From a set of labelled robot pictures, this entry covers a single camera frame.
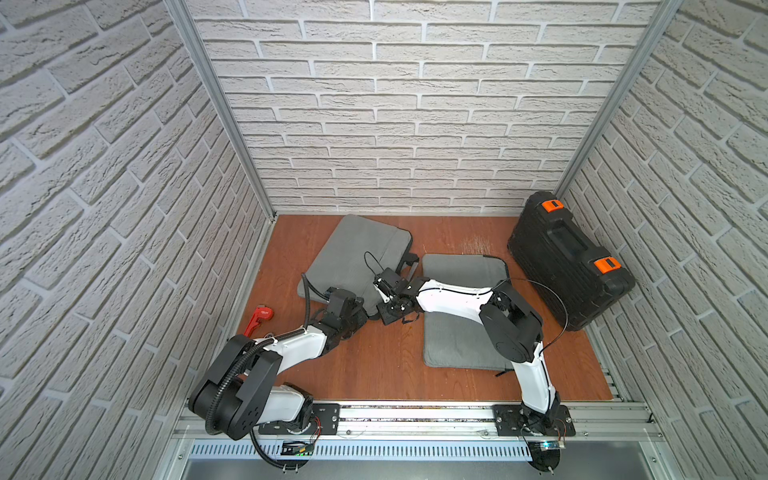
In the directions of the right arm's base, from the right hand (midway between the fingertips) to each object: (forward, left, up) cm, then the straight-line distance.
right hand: (390, 311), depth 93 cm
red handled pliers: (+1, +40, +3) cm, 40 cm away
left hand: (0, +6, +3) cm, 7 cm away
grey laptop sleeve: (-13, -18, +3) cm, 22 cm away
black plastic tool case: (-3, -51, +18) cm, 54 cm away
